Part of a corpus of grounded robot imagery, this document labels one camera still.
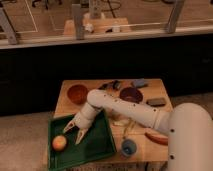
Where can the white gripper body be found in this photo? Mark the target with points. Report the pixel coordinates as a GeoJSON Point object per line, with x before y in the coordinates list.
{"type": "Point", "coordinates": [82, 121]}

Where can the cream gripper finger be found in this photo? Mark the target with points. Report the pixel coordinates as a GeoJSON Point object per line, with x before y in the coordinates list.
{"type": "Point", "coordinates": [80, 135]}
{"type": "Point", "coordinates": [68, 127]}

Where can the orange apple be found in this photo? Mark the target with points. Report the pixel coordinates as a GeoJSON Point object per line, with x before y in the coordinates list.
{"type": "Point", "coordinates": [59, 143]}

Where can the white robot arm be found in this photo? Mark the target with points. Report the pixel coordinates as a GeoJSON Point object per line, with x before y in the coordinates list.
{"type": "Point", "coordinates": [189, 128]}

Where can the orange bowl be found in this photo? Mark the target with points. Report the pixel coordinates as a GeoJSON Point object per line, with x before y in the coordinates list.
{"type": "Point", "coordinates": [77, 94]}

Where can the wooden spoon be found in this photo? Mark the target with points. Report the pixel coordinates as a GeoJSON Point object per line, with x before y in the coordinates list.
{"type": "Point", "coordinates": [127, 124]}

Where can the blue cup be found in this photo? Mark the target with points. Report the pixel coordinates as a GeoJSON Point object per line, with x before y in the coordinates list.
{"type": "Point", "coordinates": [128, 148]}

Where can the purple bowl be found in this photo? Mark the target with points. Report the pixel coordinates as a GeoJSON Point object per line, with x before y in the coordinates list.
{"type": "Point", "coordinates": [131, 94]}

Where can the small wooden table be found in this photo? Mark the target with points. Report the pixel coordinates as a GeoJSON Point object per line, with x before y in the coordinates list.
{"type": "Point", "coordinates": [148, 151]}

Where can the grey blue sponge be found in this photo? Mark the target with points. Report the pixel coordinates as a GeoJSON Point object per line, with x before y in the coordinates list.
{"type": "Point", "coordinates": [139, 83]}

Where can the dark rectangular block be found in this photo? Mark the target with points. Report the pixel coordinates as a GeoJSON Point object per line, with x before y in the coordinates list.
{"type": "Point", "coordinates": [156, 102]}

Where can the background wooden table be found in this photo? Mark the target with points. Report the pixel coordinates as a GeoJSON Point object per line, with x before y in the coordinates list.
{"type": "Point", "coordinates": [100, 26]}

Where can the black handled knife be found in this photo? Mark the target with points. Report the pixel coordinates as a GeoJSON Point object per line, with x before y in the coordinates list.
{"type": "Point", "coordinates": [114, 85]}

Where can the middle metal post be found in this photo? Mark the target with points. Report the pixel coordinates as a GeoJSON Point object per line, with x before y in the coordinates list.
{"type": "Point", "coordinates": [78, 21]}

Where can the metal post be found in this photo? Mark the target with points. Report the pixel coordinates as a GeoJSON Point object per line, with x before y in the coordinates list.
{"type": "Point", "coordinates": [174, 16]}
{"type": "Point", "coordinates": [78, 21]}
{"type": "Point", "coordinates": [7, 27]}

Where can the left metal post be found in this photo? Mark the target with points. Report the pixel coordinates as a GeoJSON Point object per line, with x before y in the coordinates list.
{"type": "Point", "coordinates": [7, 27]}

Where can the right metal post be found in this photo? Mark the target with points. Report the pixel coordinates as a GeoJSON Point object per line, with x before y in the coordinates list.
{"type": "Point", "coordinates": [174, 16]}

